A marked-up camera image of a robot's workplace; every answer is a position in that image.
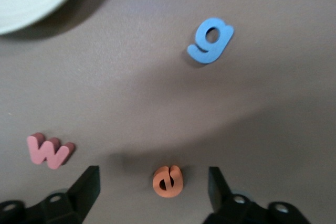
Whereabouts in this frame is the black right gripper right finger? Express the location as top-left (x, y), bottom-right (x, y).
top-left (204, 166), bottom-right (316, 224)

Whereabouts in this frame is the brown table cover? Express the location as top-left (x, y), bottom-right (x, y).
top-left (0, 0), bottom-right (336, 224)

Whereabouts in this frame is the blue foam letter g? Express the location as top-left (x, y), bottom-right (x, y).
top-left (186, 17), bottom-right (234, 65)

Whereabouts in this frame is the orange foam letter e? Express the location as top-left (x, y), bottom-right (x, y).
top-left (152, 165), bottom-right (184, 198)

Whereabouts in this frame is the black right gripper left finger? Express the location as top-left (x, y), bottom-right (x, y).
top-left (0, 165), bottom-right (101, 224)

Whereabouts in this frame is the pink foam letter w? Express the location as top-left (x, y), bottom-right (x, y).
top-left (26, 132), bottom-right (76, 170)

